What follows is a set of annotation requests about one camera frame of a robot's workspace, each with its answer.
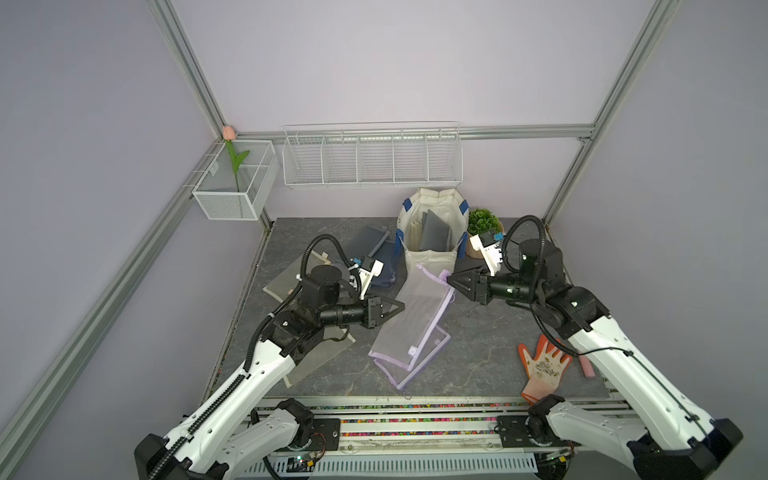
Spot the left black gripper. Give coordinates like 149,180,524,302
320,291,404,330

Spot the yellow mesh pouch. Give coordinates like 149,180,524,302
283,327,356,388
262,251,331,302
406,219,424,252

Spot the dark blue mesh pouch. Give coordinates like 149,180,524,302
372,240,401,288

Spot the dark grey mesh pouch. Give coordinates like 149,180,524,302
421,210,451,252

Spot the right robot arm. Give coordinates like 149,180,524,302
447,234,744,479

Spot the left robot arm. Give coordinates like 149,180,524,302
134,265,405,479

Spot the cream canvas tote bag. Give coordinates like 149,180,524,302
396,188,469,276

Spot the green plant in pot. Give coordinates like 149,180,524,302
466,208,504,259

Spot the red patterned garden glove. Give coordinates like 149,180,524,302
518,335,573,405

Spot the artificial pink tulip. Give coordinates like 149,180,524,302
222,125,250,192

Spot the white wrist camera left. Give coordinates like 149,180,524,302
350,256,384,300

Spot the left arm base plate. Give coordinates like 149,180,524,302
283,417,341,452

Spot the small white wire basket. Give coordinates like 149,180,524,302
192,140,279,221

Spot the long white wire shelf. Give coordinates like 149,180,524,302
282,121,464,188

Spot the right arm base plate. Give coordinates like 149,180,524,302
493,415,566,448

